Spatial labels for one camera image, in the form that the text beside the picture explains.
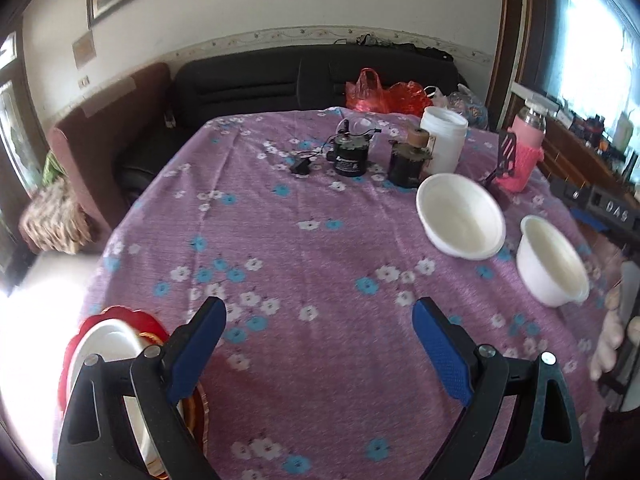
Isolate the red leaf-shaped plate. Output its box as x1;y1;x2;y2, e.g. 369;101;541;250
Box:
57;304;171;416

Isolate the clear plastic dome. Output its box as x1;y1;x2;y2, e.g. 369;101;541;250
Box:
345;115;381;137

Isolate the brown wooden sill panel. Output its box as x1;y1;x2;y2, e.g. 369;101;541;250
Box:
510;82;640;201

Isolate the patterned plastic bag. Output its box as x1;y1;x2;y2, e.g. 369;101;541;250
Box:
425;85;489;129

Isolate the black sofa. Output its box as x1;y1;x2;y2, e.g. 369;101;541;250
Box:
117;44;471;201

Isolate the wooden door frame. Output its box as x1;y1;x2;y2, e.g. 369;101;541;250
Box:
487;0;551;131

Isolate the brown armchair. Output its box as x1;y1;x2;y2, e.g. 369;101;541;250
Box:
20;62;173;256

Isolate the large oval white bowl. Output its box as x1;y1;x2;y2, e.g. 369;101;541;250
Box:
67;317;186;476

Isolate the round white bowl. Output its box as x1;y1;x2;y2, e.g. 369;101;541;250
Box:
416;173;507;261

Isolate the black slotted spatula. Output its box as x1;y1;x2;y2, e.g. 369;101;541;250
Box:
482;129;519;186

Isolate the black pump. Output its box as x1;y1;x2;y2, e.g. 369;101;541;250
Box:
327;130;373;178

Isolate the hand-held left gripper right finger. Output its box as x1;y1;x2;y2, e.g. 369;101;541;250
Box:
411;296;586;480

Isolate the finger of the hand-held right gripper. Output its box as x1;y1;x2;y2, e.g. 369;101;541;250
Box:
570;209;615;234

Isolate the purple floral tablecloth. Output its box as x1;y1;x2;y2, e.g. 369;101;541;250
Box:
80;107;626;480

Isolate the white plastic jar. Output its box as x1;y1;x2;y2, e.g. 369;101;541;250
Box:
420;106;469;176

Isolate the pink thermos with knit sleeve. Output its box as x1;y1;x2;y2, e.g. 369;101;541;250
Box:
495;105;547;194

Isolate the wall notice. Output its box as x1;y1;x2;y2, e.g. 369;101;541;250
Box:
72;31;96;67

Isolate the brown rimmed dish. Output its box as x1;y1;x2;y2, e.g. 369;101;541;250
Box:
135;330;211;480

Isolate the black cable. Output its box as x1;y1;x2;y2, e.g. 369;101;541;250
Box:
295;135;347;162

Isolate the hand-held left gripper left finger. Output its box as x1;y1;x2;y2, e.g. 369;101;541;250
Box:
55;296;228;480

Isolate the person's right forearm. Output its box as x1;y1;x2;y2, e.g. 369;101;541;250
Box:
585;400;640;480

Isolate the wooden glass door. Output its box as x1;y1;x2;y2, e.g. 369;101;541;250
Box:
0;30;46;281

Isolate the green cloth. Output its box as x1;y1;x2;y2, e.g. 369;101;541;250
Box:
42;152;66;188

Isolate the small white bowl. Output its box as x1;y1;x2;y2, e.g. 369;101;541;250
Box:
516;215;591;308

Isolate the person's right hand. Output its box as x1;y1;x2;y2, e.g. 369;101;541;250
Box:
589;282;640;382

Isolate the white box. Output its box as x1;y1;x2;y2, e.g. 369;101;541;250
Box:
511;82;561;111

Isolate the patterned blanket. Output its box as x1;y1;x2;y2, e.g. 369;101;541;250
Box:
19;180;93;256

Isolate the black cylinder with wooden cap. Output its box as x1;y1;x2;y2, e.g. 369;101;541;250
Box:
389;127;432;190

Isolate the red plastic bag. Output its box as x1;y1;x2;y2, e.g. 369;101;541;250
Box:
345;67;389;113
387;81;434;116

